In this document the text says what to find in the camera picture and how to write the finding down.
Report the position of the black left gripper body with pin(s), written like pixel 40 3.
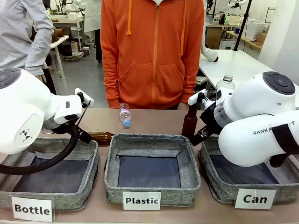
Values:
pixel 63 129

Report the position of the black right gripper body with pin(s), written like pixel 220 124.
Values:
pixel 210 119

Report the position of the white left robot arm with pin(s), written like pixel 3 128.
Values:
pixel 23 105

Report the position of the white-sleeved forearm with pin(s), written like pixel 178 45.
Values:
pixel 209 52

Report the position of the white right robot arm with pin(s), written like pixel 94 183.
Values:
pixel 257 105

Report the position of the grey fabric basket Can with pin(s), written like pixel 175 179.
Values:
pixel 206 161

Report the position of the grey fabric basket Bottle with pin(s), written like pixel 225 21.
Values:
pixel 92 163

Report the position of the grey fabric basket Plastic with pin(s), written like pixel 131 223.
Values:
pixel 112 177

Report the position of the white Can label sign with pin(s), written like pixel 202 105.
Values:
pixel 255 198

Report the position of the grey-shirted person's hand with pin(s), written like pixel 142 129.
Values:
pixel 40 78

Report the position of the clear glass jar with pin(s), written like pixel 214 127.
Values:
pixel 48 131

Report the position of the brown glass bottle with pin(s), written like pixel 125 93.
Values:
pixel 189 123
pixel 102 137

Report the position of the clear capless plastic bottle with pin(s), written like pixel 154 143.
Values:
pixel 225 82

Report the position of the clear plastic bottle blue cap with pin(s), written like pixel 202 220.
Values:
pixel 125 114

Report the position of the white table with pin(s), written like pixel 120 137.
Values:
pixel 233 67

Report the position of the cardboard box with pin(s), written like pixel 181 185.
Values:
pixel 213 37

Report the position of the person in orange hoodie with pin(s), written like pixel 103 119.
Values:
pixel 151 58

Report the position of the white Plastic label sign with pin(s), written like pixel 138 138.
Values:
pixel 141 200

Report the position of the small white desk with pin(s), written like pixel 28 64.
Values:
pixel 57 44

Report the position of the white Bottle label sign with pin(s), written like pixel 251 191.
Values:
pixel 31 208

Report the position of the wooden-top workbench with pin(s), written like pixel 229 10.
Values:
pixel 247 40

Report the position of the black tripod pole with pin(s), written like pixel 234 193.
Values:
pixel 243 23

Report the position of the white storage crates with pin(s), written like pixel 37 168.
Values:
pixel 255 26

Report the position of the person in grey shirt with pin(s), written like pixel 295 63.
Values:
pixel 21 30

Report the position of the person in white coat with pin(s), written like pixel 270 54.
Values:
pixel 92 16

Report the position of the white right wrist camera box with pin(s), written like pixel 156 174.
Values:
pixel 195 99

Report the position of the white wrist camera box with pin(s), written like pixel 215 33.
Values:
pixel 87 97
pixel 195 99

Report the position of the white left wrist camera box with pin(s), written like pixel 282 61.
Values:
pixel 87 97

